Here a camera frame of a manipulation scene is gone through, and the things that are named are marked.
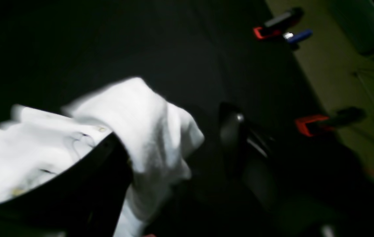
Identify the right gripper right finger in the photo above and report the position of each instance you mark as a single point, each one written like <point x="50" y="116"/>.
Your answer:
<point x="248" y="155"/>

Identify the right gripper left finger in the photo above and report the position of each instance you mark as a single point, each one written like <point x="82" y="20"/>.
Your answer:
<point x="83" y="201"/>

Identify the white printed t-shirt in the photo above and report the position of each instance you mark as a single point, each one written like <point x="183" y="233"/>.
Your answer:
<point x="37" y="146"/>

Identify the orange clamp far right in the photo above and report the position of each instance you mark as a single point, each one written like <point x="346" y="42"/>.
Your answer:
<point x="319" y="124"/>

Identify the black table cloth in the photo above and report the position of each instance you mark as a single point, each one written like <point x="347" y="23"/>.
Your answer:
<point x="197" y="53"/>

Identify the blue clamp far right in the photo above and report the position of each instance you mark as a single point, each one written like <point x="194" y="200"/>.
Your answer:
<point x="278" y="27"/>

